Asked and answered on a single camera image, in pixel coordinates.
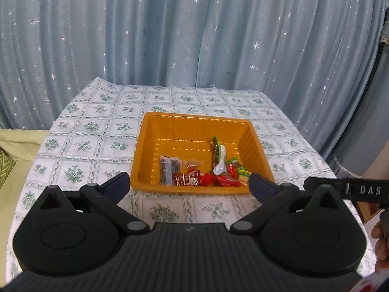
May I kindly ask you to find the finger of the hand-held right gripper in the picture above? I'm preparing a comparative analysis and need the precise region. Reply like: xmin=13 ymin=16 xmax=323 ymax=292
xmin=304 ymin=176 xmax=347 ymax=200

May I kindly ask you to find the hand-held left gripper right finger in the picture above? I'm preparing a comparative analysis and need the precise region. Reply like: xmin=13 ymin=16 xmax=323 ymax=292
xmin=229 ymin=172 xmax=347 ymax=235

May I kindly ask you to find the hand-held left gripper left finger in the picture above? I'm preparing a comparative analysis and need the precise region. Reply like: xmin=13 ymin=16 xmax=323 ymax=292
xmin=36 ymin=172 xmax=149 ymax=235

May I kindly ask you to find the yellow candy packet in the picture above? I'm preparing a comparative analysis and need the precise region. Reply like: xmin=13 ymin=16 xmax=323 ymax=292
xmin=237 ymin=167 xmax=253 ymax=186

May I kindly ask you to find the small red candy packet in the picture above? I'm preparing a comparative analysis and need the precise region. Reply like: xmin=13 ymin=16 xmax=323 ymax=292
xmin=215 ymin=175 xmax=242 ymax=187

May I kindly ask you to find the white snack wrapper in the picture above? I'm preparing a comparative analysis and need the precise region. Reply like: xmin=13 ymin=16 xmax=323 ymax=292
xmin=213 ymin=145 xmax=228 ymax=175

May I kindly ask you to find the black striped clear snack packet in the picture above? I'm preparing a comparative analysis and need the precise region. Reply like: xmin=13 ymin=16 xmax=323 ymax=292
xmin=159 ymin=155 xmax=182 ymax=186

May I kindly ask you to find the red cartoon candy packet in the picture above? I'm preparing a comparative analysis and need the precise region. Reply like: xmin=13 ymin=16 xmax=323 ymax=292
xmin=172 ymin=170 xmax=199 ymax=187

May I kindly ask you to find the clear brown snack packet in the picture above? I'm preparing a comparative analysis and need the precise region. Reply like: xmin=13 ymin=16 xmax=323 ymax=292
xmin=181 ymin=159 xmax=203 ymax=171

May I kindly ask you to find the orange plastic tray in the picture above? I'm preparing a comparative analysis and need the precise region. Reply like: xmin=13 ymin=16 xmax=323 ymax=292
xmin=131 ymin=112 xmax=275 ymax=196

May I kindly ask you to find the person's right hand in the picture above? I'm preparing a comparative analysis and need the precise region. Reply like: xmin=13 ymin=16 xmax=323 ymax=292
xmin=371 ymin=219 xmax=389 ymax=271

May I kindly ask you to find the floral checked tablecloth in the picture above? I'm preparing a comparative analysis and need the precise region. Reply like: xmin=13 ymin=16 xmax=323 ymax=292
xmin=6 ymin=77 xmax=377 ymax=280

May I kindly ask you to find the grey lace-trimmed cover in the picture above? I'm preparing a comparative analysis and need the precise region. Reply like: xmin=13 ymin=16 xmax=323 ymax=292
xmin=331 ymin=15 xmax=389 ymax=179

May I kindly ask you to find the person's red patterned clothing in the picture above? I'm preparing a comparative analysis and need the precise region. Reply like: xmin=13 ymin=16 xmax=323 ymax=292
xmin=349 ymin=272 xmax=389 ymax=292

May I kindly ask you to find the light green sofa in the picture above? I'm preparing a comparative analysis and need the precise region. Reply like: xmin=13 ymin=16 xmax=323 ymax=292
xmin=0 ymin=129 xmax=49 ymax=283

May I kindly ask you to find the green zigzag cushion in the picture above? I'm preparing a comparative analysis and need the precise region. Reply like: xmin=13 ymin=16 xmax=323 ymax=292
xmin=0 ymin=147 xmax=16 ymax=189

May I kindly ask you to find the blue starred curtain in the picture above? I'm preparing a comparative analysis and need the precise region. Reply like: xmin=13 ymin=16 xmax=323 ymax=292
xmin=0 ymin=0 xmax=389 ymax=160

